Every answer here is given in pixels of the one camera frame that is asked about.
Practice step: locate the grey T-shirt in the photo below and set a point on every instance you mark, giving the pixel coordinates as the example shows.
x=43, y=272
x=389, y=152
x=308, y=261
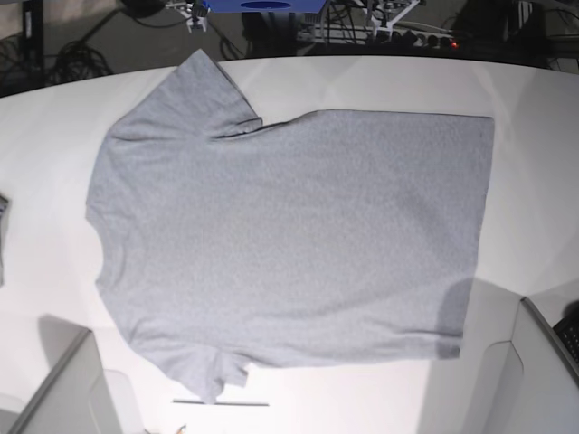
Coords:
x=338, y=237

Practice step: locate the black keyboard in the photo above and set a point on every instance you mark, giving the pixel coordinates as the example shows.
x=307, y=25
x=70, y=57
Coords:
x=567, y=332

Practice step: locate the blue box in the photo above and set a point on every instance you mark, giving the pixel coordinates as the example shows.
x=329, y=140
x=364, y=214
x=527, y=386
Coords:
x=284, y=6

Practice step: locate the grey partition panel right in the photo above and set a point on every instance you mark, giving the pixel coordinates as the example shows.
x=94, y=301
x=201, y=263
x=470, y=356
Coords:
x=526, y=384

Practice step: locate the grey partition panel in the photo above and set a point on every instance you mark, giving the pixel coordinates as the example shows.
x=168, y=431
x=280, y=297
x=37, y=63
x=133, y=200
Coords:
x=74, y=397
x=526, y=384

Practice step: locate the white cable slot plate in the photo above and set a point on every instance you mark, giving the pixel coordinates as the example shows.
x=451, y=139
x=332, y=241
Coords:
x=222, y=403

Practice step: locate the grey partition panel left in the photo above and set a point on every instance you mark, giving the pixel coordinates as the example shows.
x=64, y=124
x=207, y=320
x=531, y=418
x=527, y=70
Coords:
x=74, y=397

